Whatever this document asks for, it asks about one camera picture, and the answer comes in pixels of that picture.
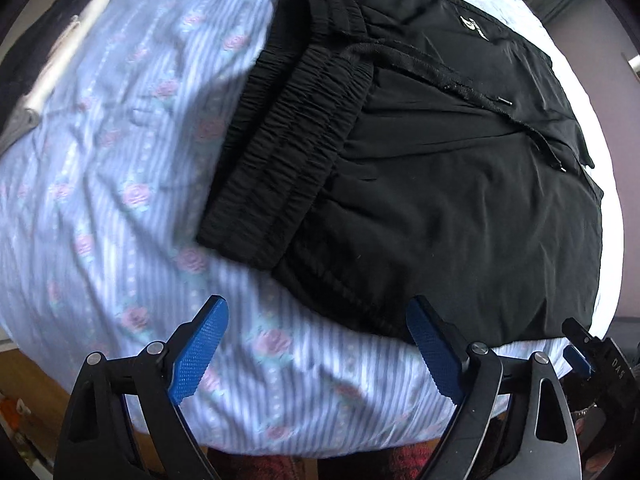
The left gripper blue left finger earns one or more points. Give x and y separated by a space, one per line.
97 440

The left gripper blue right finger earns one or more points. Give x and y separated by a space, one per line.
511 419

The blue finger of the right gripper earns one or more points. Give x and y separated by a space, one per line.
579 364
577 335

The folded dark clothes stack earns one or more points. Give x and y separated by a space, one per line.
38 59

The blue floral striped bedsheet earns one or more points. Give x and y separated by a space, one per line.
99 209

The black pants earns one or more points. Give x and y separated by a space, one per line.
387 149

